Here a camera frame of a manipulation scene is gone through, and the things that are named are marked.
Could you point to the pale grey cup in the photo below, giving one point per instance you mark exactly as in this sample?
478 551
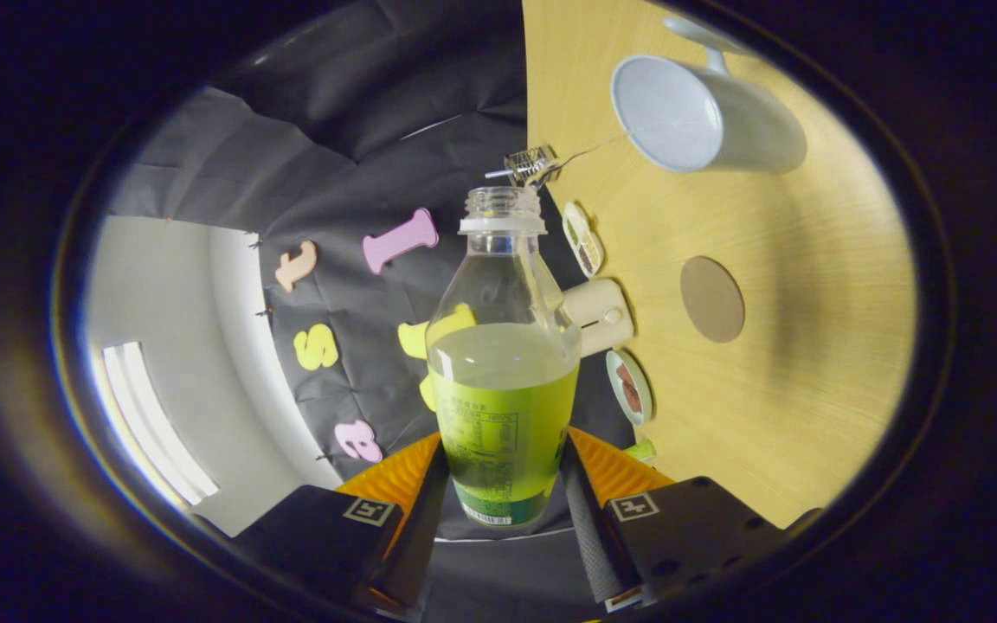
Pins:
749 130

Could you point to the pale green plate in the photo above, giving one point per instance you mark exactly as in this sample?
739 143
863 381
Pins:
613 368

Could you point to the clear juice bottle green label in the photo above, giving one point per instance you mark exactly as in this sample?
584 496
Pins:
503 407

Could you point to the black backdrop cloth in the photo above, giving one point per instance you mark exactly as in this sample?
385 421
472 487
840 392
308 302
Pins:
360 130

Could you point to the white divided snack tray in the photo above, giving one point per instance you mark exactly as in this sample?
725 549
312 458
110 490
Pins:
583 238

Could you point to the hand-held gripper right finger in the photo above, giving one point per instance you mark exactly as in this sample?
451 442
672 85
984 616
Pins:
585 545

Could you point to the ceiling light panel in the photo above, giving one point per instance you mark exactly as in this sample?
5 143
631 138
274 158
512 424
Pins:
157 424

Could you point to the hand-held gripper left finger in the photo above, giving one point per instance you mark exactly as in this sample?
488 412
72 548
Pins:
416 545

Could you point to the small white green bottle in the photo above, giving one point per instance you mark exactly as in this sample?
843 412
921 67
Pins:
640 451

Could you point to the brown meat piece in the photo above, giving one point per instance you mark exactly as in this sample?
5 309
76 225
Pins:
624 376
632 400

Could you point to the white toaster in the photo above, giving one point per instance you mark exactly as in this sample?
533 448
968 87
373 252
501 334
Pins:
598 316

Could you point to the round brown coaster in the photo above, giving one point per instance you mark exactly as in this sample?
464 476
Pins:
712 299

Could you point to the wooden table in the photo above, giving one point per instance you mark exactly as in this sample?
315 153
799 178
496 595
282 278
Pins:
810 389

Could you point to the white spoon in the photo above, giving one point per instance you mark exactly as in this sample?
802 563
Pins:
498 174

